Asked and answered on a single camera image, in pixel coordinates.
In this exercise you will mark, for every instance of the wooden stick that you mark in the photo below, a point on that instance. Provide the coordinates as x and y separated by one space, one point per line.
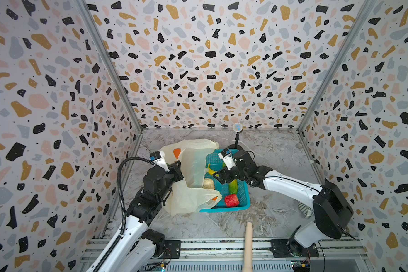
248 241

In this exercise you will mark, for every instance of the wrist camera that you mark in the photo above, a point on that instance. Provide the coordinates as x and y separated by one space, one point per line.
227 158
158 158

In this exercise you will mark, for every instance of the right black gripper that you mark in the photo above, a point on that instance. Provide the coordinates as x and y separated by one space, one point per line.
226 174

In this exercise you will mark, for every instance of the beige pear toy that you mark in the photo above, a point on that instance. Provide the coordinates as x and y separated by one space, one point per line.
208 184

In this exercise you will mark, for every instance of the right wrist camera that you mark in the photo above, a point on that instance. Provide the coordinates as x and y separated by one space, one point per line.
227 158

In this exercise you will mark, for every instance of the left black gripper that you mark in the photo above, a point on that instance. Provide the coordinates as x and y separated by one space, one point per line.
177 169

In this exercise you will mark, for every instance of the black stand round mirror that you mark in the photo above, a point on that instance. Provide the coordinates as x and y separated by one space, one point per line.
237 128

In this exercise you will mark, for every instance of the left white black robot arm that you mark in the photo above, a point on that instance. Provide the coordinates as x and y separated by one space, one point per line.
134 244

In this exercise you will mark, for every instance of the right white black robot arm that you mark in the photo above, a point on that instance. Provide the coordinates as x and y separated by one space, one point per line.
331 210

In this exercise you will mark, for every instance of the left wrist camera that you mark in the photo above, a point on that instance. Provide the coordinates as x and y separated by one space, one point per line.
158 158

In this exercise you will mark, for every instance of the aluminium rail base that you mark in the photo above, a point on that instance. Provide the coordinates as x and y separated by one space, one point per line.
227 255

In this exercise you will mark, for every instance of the red strawberry toy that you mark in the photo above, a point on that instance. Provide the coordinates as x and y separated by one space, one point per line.
231 200

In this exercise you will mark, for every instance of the teal plastic basket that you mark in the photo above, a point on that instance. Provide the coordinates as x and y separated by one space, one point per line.
214 163

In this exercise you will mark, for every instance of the green yellow mango toy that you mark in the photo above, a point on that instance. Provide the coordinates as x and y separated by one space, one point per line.
233 187

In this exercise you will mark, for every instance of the cream plastic bag orange print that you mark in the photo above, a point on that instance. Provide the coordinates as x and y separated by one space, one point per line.
189 194

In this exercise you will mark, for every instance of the yellow banana toy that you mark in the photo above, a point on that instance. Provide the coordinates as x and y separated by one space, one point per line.
210 171

